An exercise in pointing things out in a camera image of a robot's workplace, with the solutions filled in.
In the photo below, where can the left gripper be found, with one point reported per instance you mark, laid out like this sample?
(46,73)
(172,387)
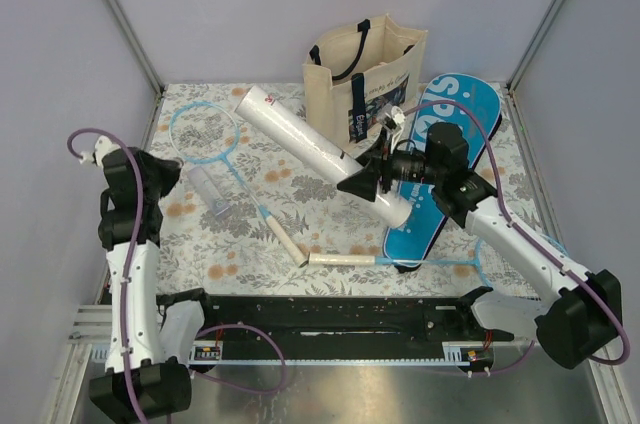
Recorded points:
(170,168)

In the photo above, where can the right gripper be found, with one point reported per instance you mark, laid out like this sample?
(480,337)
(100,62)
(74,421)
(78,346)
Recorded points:
(363,184)

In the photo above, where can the clear plastic tube cap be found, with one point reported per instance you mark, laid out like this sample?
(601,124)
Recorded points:
(205,187)

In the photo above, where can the white shuttlecock tube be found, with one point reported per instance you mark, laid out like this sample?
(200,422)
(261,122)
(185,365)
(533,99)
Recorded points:
(316,152)

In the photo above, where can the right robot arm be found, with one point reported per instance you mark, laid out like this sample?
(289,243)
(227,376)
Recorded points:
(579,311)

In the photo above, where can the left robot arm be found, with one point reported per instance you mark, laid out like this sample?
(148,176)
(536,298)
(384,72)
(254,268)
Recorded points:
(147,366)

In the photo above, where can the light blue racket left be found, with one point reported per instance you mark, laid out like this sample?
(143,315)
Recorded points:
(204,133)

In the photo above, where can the light blue racket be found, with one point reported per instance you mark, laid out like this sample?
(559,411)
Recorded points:
(204,133)
(350,260)

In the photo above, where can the beige canvas tote bag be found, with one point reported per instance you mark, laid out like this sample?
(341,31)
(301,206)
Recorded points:
(354,71)

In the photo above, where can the light blue racket right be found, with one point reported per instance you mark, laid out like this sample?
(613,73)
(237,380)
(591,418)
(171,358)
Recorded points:
(350,260)

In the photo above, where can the blue racket cover bag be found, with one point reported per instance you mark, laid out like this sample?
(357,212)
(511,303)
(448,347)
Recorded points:
(461,99)

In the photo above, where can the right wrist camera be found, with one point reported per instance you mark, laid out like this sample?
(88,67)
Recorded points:
(392,119)

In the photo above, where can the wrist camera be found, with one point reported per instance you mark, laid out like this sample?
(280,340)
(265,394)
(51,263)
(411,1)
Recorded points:
(392,119)
(103,147)

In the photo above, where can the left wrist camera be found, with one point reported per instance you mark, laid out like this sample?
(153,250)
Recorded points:
(103,147)

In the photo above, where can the aluminium frame post left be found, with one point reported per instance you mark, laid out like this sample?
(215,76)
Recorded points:
(133,42)

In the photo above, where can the aluminium frame post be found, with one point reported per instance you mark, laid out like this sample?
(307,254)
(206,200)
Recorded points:
(544,27)
(133,42)

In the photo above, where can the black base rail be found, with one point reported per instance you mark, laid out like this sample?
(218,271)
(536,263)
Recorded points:
(322,329)

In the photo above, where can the aluminium frame post right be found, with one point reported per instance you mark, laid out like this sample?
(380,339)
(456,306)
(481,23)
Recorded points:
(544,27)

